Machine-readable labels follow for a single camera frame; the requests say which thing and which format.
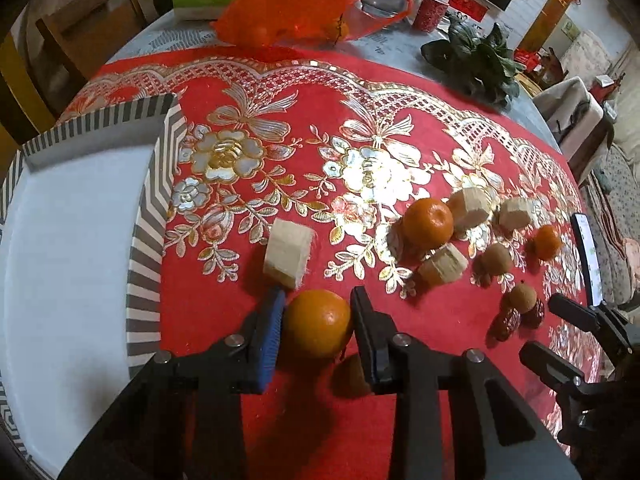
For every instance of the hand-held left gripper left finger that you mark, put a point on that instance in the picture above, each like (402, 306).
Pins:
(272, 340)

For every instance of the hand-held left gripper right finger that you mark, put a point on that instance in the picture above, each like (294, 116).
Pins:
(367, 345)

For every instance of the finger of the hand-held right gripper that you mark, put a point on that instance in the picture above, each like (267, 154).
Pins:
(575, 310)
(547, 365)

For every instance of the large orange mandarin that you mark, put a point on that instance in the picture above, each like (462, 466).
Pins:
(315, 322)

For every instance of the white tray with striped rim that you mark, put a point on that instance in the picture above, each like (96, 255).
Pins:
(75, 260)

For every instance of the brown longan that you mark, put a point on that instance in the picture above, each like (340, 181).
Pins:
(492, 259)
(350, 375)
(522, 296)

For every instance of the red date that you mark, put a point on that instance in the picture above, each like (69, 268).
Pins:
(507, 322)
(535, 311)

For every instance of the small orange mandarin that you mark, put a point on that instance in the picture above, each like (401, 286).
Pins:
(546, 241)
(340, 27)

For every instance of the pale sugarcane piece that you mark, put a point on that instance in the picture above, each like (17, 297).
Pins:
(515, 215)
(287, 252)
(467, 207)
(442, 265)

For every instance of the floral sofa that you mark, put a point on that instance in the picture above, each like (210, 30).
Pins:
(620, 210)

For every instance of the white chair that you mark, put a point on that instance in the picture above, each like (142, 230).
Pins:
(570, 105)

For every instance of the red gold floral table mat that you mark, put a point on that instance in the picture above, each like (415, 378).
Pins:
(320, 110)

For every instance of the dark leafy greens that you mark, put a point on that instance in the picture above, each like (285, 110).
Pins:
(475, 60)

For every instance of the red paper banner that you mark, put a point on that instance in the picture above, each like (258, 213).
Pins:
(467, 6)

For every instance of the red patterned cup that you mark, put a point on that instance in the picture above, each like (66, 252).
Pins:
(430, 15)

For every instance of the yellow wooden chair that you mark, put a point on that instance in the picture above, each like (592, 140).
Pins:
(20, 90)

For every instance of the brown wooden chair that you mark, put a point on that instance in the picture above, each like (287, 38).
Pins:
(95, 20)

